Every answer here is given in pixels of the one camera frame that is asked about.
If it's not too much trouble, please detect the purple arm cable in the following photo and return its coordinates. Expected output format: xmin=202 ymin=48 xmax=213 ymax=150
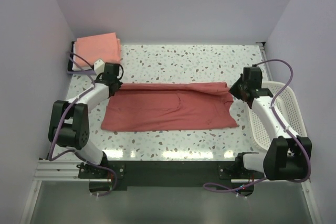
xmin=203 ymin=58 xmax=313 ymax=192
xmin=48 ymin=50 xmax=118 ymax=197

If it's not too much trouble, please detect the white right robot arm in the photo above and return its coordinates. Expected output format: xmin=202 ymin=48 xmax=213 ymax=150
xmin=229 ymin=65 xmax=312 ymax=183

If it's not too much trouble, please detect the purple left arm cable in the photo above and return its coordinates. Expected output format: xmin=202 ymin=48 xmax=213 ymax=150
xmin=48 ymin=50 xmax=118 ymax=197

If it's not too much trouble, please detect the white perforated plastic basket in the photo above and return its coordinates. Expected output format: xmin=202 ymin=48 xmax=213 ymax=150
xmin=248 ymin=87 xmax=307 ymax=151

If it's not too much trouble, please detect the folded black t-shirt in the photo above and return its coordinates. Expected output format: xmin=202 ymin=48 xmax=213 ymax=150
xmin=67 ymin=41 xmax=75 ymax=73

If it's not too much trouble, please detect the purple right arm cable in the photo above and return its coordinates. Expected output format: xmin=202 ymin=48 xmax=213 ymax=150
xmin=203 ymin=58 xmax=313 ymax=192

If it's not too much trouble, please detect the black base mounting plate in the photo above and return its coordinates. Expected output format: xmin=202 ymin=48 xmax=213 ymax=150
xmin=77 ymin=161 xmax=264 ymax=192

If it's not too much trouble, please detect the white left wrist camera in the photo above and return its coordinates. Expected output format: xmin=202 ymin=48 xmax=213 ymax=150
xmin=93 ymin=59 xmax=105 ymax=75

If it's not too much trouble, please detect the aluminium right side rail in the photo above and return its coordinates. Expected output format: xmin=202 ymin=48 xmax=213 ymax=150
xmin=256 ymin=42 xmax=273 ymax=81

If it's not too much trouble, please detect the red t-shirt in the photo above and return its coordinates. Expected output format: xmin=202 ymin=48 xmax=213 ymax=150
xmin=101 ymin=82 xmax=238 ymax=132

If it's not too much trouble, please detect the folded salmon pink t-shirt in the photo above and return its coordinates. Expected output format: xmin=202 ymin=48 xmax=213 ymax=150
xmin=74 ymin=33 xmax=121 ymax=65

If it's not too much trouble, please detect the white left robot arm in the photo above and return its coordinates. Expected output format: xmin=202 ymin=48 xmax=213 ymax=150
xmin=48 ymin=60 xmax=124 ymax=178

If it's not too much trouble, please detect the folded lavender t-shirt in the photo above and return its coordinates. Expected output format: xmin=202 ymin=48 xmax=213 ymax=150
xmin=67 ymin=70 xmax=96 ymax=75

